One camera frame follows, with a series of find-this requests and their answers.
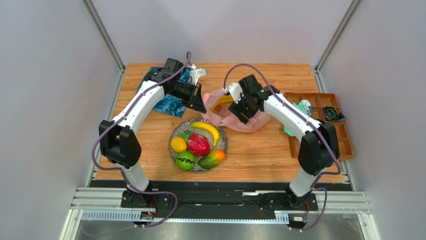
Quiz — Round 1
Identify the yellow fake lemon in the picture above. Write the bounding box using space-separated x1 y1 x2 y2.
170 136 188 154

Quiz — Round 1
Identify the fake mango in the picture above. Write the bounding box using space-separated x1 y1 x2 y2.
198 149 226 169

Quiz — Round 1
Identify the brown compartment tray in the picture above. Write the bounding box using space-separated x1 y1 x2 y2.
284 92 354 160

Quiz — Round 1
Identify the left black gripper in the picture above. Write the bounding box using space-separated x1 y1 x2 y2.
168 82 207 115

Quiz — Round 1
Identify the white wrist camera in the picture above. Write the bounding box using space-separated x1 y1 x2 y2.
223 82 245 104
189 65 207 85

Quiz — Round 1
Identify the dark striped sock roll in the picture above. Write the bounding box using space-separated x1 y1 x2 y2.
323 106 345 122

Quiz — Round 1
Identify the red fake dragon fruit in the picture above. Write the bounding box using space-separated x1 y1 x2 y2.
178 130 211 156

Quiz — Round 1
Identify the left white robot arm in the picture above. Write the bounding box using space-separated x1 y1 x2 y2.
95 58 207 207

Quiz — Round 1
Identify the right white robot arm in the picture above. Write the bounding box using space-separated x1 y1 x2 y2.
223 74 340 208

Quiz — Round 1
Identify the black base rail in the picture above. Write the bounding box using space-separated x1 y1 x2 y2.
120 180 354 221

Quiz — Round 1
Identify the blue patterned cloth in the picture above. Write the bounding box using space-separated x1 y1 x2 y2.
153 66 192 118

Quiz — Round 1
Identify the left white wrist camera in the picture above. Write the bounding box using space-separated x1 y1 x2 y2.
189 65 207 85

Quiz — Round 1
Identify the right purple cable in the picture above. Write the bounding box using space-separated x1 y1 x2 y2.
223 63 342 233

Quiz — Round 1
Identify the green white sock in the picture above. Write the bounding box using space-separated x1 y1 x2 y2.
284 99 313 137

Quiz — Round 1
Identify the yellow fake banana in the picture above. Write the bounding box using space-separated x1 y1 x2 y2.
210 95 234 112
190 121 220 147

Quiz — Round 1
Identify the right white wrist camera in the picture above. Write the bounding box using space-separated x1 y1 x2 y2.
223 82 245 104

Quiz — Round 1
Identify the pink plastic bag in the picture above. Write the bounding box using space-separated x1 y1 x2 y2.
202 89 271 133

